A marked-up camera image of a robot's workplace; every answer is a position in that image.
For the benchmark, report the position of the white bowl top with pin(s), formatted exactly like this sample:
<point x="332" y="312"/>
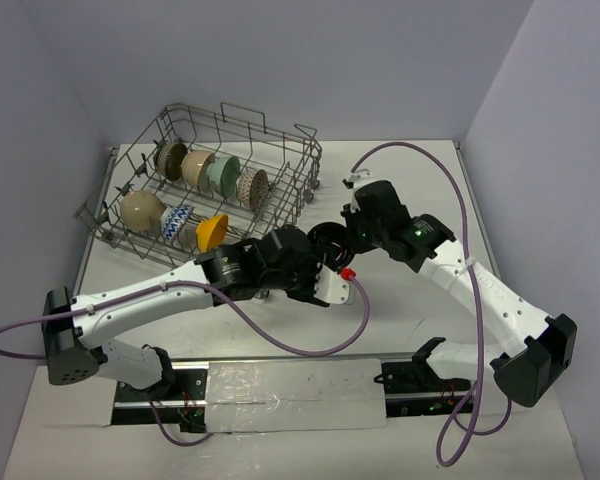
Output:
<point x="141" y="211"/>

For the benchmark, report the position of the brown ribbed bowl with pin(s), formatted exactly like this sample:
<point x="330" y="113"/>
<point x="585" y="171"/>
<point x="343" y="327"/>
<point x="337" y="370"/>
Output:
<point x="169" y="159"/>

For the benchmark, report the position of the white taped cover sheet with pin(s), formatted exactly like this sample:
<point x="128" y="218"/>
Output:
<point x="297" y="395"/>

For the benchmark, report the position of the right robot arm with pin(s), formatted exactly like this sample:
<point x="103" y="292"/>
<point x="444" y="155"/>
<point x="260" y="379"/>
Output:
<point x="534" y="348"/>

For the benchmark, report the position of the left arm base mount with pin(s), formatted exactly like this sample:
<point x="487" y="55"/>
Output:
<point x="183" y="405"/>

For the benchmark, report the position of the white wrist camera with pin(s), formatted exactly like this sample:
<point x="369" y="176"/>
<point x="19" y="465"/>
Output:
<point x="332" y="289"/>
<point x="358" y="179"/>

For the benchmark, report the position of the grey wire dish rack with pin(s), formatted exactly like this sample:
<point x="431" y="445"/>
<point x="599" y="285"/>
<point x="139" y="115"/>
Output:
<point x="291" y="160"/>

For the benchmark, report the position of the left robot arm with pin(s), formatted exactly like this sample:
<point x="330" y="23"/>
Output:
<point x="80" y="333"/>

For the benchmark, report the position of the yellow bowl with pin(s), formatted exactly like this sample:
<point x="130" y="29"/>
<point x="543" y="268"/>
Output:
<point x="211" y="232"/>

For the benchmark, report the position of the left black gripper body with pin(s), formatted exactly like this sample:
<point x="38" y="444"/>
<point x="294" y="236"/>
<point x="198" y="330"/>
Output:
<point x="309" y="279"/>

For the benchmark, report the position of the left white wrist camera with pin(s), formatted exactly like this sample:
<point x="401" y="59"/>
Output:
<point x="332" y="289"/>

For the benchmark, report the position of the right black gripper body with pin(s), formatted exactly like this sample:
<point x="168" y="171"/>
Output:
<point x="363" y="236"/>

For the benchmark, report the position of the red blue patterned bowl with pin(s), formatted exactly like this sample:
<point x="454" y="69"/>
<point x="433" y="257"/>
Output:
<point x="173" y="221"/>

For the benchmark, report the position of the plain white bowl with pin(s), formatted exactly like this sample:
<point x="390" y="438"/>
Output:
<point x="194" y="168"/>

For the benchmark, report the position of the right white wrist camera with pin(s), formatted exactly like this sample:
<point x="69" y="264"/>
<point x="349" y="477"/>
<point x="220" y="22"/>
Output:
<point x="358" y="179"/>

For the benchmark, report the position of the teal glazed bowl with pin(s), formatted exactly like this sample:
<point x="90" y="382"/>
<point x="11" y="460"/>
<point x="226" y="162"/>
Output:
<point x="223" y="174"/>

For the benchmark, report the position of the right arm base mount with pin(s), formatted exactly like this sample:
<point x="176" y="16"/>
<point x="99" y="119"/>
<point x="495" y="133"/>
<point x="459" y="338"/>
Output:
<point x="412" y="388"/>

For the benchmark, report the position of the patterned mosaic bowl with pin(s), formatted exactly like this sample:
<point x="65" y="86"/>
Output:
<point x="252" y="188"/>

